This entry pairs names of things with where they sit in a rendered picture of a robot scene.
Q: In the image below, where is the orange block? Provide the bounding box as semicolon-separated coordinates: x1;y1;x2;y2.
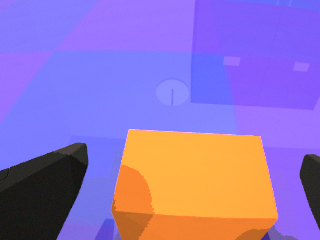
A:
111;129;279;240

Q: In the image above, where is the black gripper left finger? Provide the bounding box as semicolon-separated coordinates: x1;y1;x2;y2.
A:
0;143;88;240

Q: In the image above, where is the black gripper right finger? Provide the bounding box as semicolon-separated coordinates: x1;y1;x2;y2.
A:
300;153;320;232

